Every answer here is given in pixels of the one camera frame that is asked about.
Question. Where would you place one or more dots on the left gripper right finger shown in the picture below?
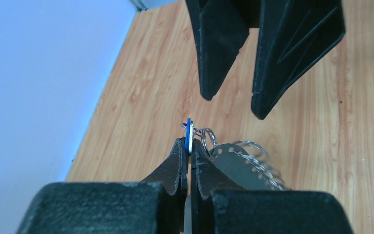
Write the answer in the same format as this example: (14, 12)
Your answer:
(221, 206)

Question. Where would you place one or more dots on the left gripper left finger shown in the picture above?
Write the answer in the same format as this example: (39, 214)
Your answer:
(154, 205)

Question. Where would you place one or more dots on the blue key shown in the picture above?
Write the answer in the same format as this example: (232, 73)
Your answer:
(189, 136)

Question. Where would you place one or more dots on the clear keyring holder with rings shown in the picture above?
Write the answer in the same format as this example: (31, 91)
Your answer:
(243, 161)

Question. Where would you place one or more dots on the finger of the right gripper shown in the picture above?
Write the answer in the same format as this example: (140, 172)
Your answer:
(219, 34)
(294, 35)

